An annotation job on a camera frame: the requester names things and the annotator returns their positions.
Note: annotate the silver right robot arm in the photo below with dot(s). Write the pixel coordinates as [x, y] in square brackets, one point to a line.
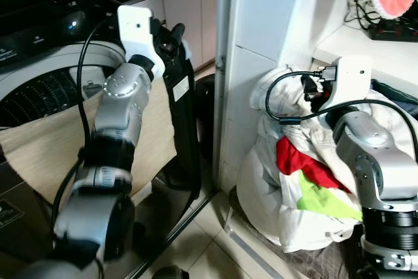
[375, 155]

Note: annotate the white cabinet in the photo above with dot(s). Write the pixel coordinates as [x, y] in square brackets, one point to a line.
[192, 17]

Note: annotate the silver door frame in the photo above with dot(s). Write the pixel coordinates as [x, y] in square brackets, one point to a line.
[224, 63]

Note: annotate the black power strip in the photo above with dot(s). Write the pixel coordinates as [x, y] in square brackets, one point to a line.
[392, 31]

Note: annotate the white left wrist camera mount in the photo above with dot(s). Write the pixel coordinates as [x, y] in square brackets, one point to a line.
[138, 31]

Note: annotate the blue denim garment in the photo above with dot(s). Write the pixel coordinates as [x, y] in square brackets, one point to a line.
[395, 96]

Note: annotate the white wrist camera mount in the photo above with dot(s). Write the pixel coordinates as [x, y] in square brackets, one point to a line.
[351, 80]
[138, 31]

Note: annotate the white laundry bundle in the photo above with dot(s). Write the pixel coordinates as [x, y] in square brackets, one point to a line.
[261, 187]

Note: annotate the lime green garment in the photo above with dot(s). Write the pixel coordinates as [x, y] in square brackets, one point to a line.
[320, 200]

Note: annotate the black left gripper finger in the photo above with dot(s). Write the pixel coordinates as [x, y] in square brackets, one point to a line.
[178, 31]

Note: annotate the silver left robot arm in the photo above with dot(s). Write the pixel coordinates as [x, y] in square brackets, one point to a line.
[121, 106]

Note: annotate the red garment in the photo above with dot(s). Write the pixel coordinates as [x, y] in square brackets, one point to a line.
[294, 158]

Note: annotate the black upright appliance with label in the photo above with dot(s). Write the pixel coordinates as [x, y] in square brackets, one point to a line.
[184, 129]

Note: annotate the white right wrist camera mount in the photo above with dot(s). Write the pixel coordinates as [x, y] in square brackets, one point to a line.
[351, 80]

